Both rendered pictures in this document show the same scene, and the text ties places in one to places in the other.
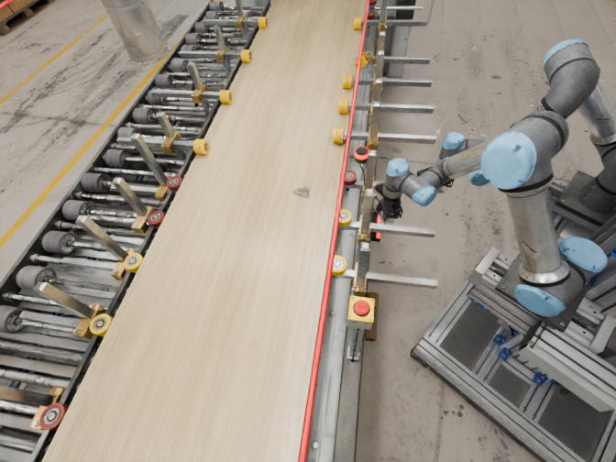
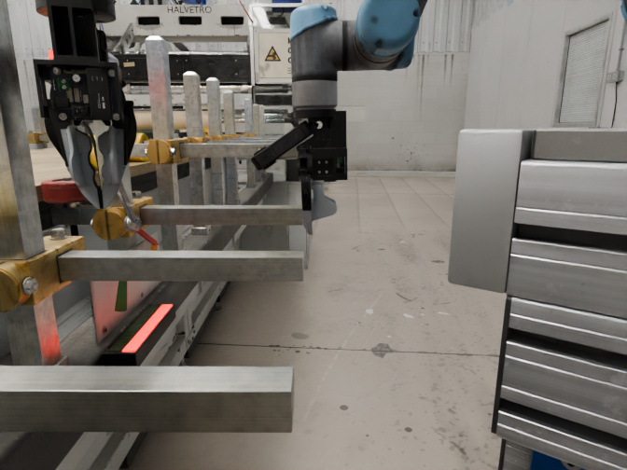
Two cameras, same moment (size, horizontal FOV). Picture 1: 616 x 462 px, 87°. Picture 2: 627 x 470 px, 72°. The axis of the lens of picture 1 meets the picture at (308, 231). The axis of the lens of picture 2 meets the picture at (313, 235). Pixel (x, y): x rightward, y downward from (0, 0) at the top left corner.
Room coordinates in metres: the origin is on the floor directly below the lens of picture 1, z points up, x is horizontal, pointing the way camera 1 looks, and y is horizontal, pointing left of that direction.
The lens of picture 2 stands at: (0.28, -0.45, 0.99)
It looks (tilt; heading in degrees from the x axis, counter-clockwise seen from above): 14 degrees down; 345
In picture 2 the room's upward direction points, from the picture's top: straight up
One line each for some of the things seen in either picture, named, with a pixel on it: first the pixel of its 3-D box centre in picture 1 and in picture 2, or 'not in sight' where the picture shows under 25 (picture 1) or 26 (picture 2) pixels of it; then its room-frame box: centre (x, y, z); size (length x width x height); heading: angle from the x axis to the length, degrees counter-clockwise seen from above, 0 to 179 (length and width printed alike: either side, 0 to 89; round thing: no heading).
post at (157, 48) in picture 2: (372, 143); (165, 155); (1.29, -0.39, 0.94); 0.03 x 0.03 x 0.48; 75
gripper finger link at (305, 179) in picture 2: not in sight; (306, 184); (0.99, -0.63, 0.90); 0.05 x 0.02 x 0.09; 165
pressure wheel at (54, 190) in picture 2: (347, 182); (71, 210); (1.12, -0.23, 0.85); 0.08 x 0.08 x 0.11
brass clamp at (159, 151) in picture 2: (372, 138); (168, 150); (1.32, -0.39, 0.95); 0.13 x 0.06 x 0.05; 165
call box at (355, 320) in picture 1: (360, 313); not in sight; (0.32, -0.12, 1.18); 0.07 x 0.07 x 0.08; 75
